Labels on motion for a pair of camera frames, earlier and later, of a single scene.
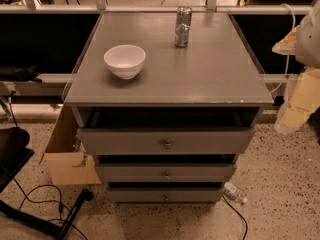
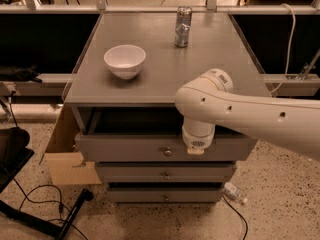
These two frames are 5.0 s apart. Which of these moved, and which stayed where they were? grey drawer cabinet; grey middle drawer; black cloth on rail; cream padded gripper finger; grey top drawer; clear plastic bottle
Moved: cream padded gripper finger; grey top drawer
Stayed: grey drawer cabinet; black cloth on rail; grey middle drawer; clear plastic bottle
